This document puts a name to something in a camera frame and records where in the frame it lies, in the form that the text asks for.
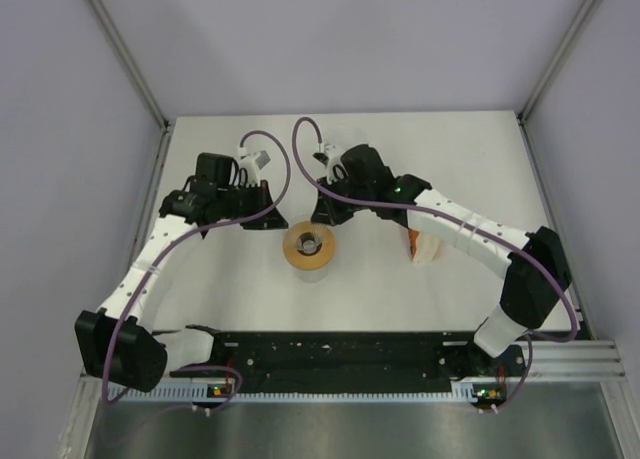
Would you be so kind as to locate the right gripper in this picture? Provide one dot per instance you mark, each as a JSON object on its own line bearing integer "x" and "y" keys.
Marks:
{"x": 325, "y": 210}

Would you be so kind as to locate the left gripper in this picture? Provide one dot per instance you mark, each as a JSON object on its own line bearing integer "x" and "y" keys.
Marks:
{"x": 270, "y": 220}

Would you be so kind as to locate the clear glass carafe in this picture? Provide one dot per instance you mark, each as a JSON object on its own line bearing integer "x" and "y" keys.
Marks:
{"x": 311, "y": 276}

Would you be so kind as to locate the orange coffee filter box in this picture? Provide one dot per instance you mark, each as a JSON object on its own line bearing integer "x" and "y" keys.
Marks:
{"x": 423, "y": 247}

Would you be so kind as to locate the clear glass dripper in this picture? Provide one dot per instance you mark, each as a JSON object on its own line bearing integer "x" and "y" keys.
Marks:
{"x": 307, "y": 238}

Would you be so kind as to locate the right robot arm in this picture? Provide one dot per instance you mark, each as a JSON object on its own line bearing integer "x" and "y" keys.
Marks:
{"x": 532, "y": 265}

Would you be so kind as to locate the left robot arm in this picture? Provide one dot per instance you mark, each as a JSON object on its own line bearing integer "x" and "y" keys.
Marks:
{"x": 117, "y": 341}

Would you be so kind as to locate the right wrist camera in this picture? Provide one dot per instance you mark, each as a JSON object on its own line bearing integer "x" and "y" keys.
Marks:
{"x": 329, "y": 155}

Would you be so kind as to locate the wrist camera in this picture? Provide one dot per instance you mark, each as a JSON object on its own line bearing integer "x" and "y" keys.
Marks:
{"x": 329, "y": 155}
{"x": 250, "y": 166}

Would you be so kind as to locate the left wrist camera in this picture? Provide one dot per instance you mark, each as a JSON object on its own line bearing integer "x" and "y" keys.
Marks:
{"x": 250, "y": 166}

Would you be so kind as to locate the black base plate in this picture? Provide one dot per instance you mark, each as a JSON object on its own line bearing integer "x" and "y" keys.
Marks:
{"x": 355, "y": 362}

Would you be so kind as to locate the grey cable duct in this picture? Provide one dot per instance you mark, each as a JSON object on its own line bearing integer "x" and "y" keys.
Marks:
{"x": 209, "y": 393}

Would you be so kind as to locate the aluminium frame rail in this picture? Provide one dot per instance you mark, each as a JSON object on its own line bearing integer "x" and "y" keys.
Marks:
{"x": 581, "y": 358}

